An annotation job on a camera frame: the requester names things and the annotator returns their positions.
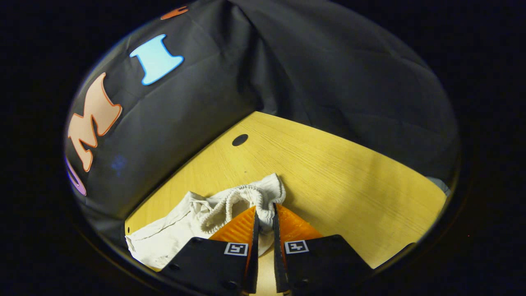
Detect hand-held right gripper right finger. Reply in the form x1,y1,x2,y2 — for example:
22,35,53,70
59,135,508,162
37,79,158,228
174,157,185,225
272,203,374,295

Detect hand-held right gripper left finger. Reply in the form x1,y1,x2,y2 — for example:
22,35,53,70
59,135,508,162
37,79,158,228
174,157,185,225
159,206,260,296

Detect white jeans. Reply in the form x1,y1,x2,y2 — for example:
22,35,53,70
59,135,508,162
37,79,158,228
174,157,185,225
125,173,287,271

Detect black backdrop cloth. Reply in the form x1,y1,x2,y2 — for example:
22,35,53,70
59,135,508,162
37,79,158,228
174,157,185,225
64,0,459,244

